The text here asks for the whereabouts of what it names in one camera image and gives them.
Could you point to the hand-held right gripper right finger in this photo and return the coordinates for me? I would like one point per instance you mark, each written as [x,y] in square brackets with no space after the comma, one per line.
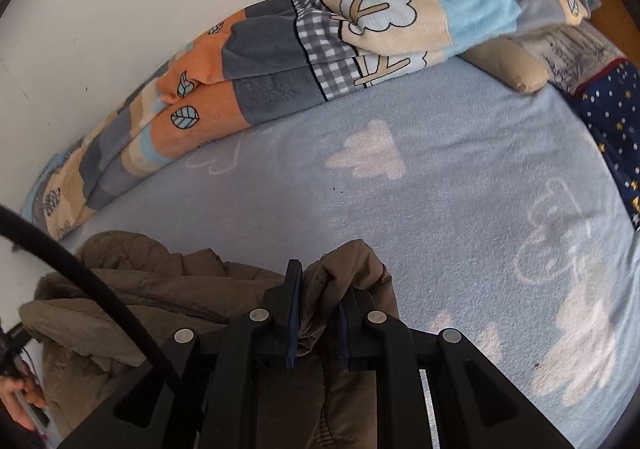
[344,334]

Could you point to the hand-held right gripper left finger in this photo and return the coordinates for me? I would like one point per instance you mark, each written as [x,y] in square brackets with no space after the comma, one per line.
[292,324]

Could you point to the olive quilted hooded jacket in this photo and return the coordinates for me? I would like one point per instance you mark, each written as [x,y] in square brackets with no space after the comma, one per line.
[150,289]

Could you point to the person's left hand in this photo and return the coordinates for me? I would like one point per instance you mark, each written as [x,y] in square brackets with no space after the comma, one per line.
[17,394]

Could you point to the blue cloud-print bed sheet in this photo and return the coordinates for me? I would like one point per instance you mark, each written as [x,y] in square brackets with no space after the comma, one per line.
[425,229]

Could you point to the patchwork fleece blanket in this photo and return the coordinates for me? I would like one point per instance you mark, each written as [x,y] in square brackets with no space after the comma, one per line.
[270,44]

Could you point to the beige pillow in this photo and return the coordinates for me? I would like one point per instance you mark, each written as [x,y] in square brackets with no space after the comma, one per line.
[510,64]

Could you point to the navy star-print pillow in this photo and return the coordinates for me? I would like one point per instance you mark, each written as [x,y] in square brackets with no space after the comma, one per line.
[617,129]

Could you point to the grey printed pillow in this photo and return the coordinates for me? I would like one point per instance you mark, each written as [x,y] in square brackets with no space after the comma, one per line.
[580,54]

